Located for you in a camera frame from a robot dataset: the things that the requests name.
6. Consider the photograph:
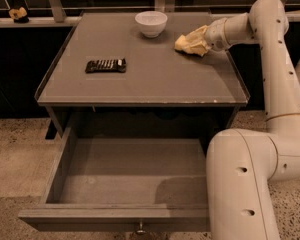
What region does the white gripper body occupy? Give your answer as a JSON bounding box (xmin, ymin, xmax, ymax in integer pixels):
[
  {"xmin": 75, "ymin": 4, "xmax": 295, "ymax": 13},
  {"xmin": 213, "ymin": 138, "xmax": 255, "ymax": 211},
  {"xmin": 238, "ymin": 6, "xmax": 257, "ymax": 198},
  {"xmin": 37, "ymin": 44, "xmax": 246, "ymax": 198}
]
[{"xmin": 204, "ymin": 18, "xmax": 231, "ymax": 51}]

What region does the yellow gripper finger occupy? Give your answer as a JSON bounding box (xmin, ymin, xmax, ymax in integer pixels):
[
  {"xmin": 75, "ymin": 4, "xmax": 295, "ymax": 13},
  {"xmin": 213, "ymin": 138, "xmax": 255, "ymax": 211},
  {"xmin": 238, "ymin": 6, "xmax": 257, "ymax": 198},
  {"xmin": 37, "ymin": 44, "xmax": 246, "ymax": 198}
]
[
  {"xmin": 182, "ymin": 40, "xmax": 211, "ymax": 57},
  {"xmin": 186, "ymin": 25, "xmax": 208, "ymax": 42}
]

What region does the yellow sponge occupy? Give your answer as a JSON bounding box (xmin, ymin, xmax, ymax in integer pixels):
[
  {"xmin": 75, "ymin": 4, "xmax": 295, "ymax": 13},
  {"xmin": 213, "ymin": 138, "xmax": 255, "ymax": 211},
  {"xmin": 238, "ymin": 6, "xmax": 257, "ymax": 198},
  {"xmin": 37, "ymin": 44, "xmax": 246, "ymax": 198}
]
[{"xmin": 174, "ymin": 35, "xmax": 191, "ymax": 52}]

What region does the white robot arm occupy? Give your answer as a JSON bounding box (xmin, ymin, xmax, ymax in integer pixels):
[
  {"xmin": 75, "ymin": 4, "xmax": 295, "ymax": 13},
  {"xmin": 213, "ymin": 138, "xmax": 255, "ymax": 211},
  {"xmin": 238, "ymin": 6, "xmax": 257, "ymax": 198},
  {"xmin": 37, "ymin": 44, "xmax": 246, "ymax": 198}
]
[{"xmin": 175, "ymin": 0, "xmax": 300, "ymax": 240}]

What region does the grey cabinet with glass top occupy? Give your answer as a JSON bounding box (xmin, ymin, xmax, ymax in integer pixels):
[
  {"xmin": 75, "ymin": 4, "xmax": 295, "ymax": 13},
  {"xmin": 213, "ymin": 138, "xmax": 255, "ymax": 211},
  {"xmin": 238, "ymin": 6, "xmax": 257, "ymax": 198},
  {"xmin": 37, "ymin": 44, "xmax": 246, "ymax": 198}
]
[{"xmin": 36, "ymin": 12, "xmax": 249, "ymax": 133}]

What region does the open grey top drawer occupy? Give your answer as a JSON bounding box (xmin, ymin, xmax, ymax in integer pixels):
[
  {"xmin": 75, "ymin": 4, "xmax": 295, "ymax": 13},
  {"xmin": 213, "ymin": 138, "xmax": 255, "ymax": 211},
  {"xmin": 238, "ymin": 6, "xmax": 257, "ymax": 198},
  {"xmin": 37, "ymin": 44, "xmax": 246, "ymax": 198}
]
[{"xmin": 19, "ymin": 128, "xmax": 210, "ymax": 232}]

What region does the metal drawer knob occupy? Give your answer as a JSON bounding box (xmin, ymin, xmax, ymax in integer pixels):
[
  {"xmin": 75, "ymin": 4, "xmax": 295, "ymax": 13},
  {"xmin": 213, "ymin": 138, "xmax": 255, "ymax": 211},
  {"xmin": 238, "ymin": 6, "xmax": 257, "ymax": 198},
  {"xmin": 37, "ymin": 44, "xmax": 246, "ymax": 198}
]
[{"xmin": 135, "ymin": 221, "xmax": 147, "ymax": 235}]

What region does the white ceramic bowl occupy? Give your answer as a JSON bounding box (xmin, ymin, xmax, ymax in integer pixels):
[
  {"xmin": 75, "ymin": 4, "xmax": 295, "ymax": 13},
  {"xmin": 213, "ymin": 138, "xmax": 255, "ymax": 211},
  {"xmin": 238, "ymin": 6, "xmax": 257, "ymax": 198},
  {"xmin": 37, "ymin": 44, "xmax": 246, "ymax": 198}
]
[{"xmin": 135, "ymin": 11, "xmax": 168, "ymax": 38}]

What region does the metal window railing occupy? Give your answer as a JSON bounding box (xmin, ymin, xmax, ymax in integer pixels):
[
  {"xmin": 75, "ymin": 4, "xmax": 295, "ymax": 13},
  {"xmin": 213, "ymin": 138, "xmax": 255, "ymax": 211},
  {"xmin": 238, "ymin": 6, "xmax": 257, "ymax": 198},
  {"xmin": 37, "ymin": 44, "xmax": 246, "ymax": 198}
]
[{"xmin": 0, "ymin": 0, "xmax": 300, "ymax": 29}]

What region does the small yellow object on ledge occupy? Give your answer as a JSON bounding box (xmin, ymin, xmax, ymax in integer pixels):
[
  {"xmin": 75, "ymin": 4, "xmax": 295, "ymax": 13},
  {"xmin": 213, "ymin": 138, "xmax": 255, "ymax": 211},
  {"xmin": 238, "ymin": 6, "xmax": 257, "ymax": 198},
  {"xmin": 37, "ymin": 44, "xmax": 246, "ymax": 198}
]
[{"xmin": 9, "ymin": 7, "xmax": 29, "ymax": 23}]

